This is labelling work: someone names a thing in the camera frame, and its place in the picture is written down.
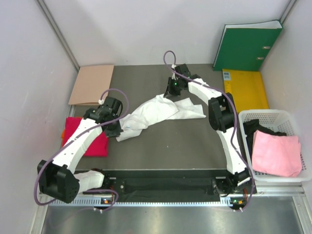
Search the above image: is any white t shirt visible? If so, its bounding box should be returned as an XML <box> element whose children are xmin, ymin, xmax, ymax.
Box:
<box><xmin>117</xmin><ymin>95</ymin><xmax>206</xmax><ymax>142</ymax></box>

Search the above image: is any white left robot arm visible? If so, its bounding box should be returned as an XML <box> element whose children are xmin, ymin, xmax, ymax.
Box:
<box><xmin>36</xmin><ymin>97</ymin><xmax>123</xmax><ymax>203</ymax></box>

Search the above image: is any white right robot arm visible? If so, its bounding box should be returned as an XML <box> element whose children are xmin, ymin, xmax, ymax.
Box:
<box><xmin>164</xmin><ymin>64</ymin><xmax>251</xmax><ymax>196</ymax></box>

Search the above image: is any tan cardboard folder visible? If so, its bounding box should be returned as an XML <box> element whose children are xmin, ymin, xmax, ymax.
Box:
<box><xmin>68</xmin><ymin>65</ymin><xmax>114</xmax><ymax>105</ymax></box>

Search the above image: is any folded red t shirt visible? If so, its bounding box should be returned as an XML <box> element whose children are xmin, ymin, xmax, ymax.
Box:
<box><xmin>62</xmin><ymin>117</ymin><xmax>109</xmax><ymax>157</ymax></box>

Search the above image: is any orange folded t shirt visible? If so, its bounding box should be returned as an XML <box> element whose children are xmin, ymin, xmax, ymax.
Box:
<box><xmin>61</xmin><ymin>129</ymin><xmax>65</xmax><ymax>140</ymax></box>

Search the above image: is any yellow plastic folder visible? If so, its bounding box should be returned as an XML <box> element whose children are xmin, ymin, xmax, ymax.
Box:
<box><xmin>222</xmin><ymin>69</ymin><xmax>269</xmax><ymax>113</ymax></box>

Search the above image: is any black t shirt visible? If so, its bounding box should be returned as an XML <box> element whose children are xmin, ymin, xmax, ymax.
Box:
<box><xmin>243</xmin><ymin>119</ymin><xmax>287</xmax><ymax>156</ymax></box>

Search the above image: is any pink t shirt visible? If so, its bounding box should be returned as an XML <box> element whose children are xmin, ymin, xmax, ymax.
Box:
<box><xmin>252</xmin><ymin>130</ymin><xmax>302</xmax><ymax>177</ymax></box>

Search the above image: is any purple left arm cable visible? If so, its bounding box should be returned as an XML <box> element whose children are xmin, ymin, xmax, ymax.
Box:
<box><xmin>33</xmin><ymin>88</ymin><xmax>130</xmax><ymax>213</ymax></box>

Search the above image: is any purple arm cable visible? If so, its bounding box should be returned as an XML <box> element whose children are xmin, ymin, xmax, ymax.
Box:
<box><xmin>33</xmin><ymin>88</ymin><xmax>130</xmax><ymax>213</ymax></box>
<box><xmin>163</xmin><ymin>50</ymin><xmax>255</xmax><ymax>212</ymax></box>

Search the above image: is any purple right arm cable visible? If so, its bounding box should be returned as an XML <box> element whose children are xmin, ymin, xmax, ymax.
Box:
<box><xmin>163</xmin><ymin>50</ymin><xmax>255</xmax><ymax>212</ymax></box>

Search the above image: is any green ring binder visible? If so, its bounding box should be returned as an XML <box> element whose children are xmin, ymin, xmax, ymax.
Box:
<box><xmin>213</xmin><ymin>20</ymin><xmax>283</xmax><ymax>71</ymax></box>

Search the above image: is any grey slotted cable duct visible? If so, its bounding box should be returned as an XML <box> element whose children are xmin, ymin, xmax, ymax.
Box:
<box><xmin>48</xmin><ymin>196</ymin><xmax>249</xmax><ymax>207</ymax></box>

